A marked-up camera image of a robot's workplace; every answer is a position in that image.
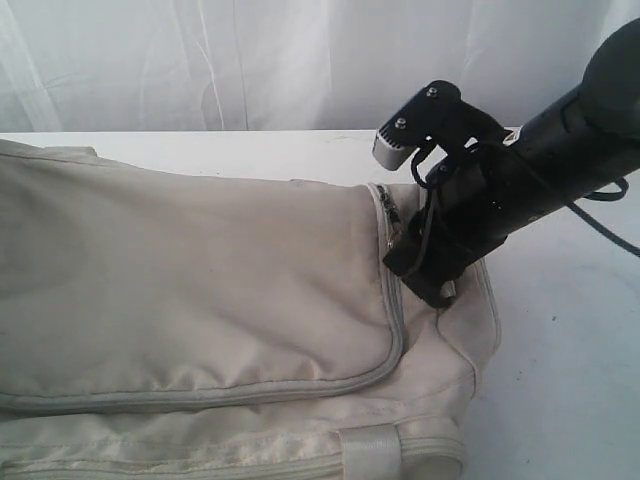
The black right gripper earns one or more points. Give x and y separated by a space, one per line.
476 198

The cream fabric duffel bag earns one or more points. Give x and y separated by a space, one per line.
167 326

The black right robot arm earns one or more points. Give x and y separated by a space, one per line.
586 143

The white backdrop curtain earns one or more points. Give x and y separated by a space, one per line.
285 65

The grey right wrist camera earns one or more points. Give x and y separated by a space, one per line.
436 114

